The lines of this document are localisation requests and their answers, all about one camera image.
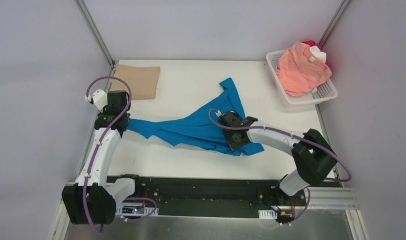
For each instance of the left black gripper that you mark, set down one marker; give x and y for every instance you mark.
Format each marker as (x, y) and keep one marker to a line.
(115, 122)

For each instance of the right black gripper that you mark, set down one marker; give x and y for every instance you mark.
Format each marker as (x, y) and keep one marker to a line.
(231, 136)

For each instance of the blue t shirt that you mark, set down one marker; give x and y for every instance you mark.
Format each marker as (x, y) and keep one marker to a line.
(197, 129)

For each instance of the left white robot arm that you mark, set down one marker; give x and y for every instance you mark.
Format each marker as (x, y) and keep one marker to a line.
(90, 200)

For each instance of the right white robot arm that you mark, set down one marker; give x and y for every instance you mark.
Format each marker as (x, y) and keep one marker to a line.
(312, 155)

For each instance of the folded beige t shirt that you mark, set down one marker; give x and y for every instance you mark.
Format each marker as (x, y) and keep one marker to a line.
(141, 80)

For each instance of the right controller board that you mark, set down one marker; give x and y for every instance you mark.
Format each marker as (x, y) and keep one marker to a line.
(280, 217)

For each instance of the controller board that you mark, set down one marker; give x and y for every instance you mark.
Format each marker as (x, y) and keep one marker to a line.
(280, 217)
(135, 210)

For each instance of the salmon pink t shirt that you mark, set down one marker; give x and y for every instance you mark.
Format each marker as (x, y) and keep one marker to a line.
(299, 72)

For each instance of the white plastic basket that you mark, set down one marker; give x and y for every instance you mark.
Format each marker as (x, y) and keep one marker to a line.
(322, 93)

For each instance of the left controller board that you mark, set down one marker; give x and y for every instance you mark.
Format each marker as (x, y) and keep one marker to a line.
(135, 210)

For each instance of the white garment in basket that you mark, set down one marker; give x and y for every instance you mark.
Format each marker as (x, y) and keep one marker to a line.
(320, 55)

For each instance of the magenta garment in basket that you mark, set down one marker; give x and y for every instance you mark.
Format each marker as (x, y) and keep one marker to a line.
(313, 43)

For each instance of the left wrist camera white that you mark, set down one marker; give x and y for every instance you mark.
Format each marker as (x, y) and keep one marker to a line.
(98, 98)

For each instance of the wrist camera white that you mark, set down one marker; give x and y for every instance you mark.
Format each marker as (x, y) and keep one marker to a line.
(98, 98)
(218, 113)

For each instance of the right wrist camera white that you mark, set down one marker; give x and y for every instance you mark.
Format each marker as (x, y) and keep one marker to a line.
(218, 113)

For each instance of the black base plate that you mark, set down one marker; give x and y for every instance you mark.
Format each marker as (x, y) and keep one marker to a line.
(213, 198)

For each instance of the aluminium frame rail left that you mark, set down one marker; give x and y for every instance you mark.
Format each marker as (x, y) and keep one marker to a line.
(83, 9)

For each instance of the aluminium frame rail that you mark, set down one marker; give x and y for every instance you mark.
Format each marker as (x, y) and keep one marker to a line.
(343, 6)
(83, 9)

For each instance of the aluminium frame rail right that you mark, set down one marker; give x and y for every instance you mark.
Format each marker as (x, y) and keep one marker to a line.
(343, 6)

